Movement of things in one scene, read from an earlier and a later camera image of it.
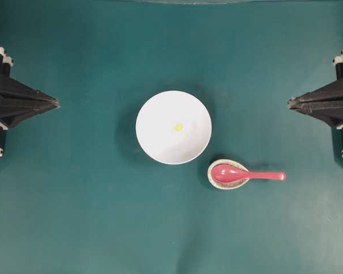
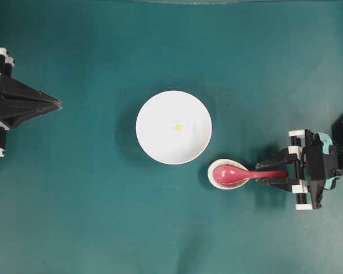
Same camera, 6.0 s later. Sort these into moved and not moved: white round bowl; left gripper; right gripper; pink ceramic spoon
Moved: right gripper
Not moved: pink ceramic spoon; white round bowl; left gripper
